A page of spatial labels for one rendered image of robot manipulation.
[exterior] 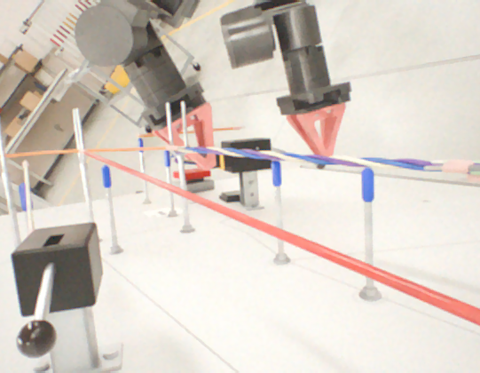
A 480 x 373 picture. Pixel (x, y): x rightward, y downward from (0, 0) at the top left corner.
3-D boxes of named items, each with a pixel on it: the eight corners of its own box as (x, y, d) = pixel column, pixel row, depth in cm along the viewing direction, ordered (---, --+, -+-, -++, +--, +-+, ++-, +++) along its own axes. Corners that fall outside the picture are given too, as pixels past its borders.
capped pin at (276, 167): (270, 263, 36) (263, 161, 34) (278, 257, 37) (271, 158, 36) (286, 265, 35) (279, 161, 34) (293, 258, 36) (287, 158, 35)
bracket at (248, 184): (264, 208, 56) (262, 170, 55) (247, 210, 56) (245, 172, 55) (252, 202, 61) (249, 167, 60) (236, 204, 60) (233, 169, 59)
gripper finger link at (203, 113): (192, 184, 51) (150, 115, 48) (181, 178, 57) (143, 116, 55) (240, 154, 52) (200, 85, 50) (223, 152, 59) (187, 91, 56)
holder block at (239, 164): (272, 169, 56) (271, 138, 56) (232, 173, 54) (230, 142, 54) (260, 166, 60) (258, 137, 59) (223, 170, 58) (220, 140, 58)
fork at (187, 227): (194, 227, 49) (182, 101, 47) (198, 231, 47) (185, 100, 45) (177, 230, 48) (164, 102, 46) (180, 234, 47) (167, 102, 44)
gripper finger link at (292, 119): (320, 169, 56) (305, 98, 54) (295, 164, 62) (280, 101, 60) (363, 154, 58) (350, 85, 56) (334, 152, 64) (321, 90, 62)
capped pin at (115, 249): (109, 250, 43) (98, 164, 41) (124, 249, 43) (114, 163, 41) (106, 255, 41) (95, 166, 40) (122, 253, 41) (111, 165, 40)
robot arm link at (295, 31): (318, -7, 53) (308, 2, 59) (263, 7, 53) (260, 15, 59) (328, 49, 55) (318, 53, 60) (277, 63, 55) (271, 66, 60)
